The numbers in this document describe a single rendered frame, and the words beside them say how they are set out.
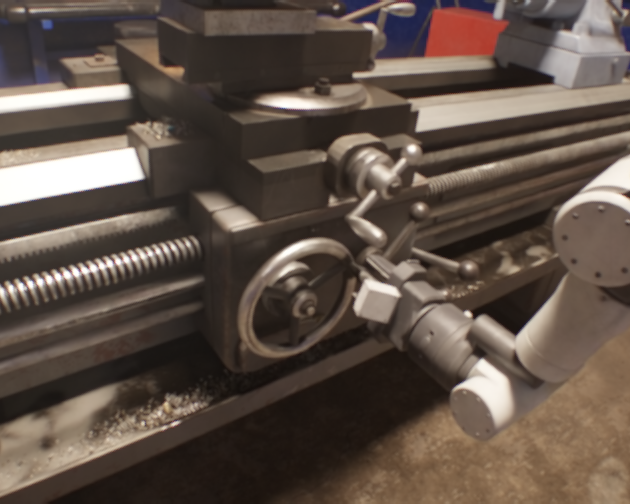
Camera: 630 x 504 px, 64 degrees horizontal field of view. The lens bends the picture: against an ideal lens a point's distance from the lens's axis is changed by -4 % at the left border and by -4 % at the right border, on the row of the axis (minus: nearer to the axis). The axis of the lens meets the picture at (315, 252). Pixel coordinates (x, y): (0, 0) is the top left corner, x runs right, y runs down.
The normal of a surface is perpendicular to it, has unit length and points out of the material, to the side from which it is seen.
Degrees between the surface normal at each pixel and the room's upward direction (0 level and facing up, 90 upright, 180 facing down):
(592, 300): 90
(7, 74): 90
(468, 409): 90
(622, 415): 0
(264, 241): 90
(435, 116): 36
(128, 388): 0
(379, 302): 81
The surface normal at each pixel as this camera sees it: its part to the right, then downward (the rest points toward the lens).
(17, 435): 0.10, -0.84
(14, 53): 0.58, 0.48
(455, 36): -0.57, 0.39
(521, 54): -0.81, 0.25
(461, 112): 0.41, -0.40
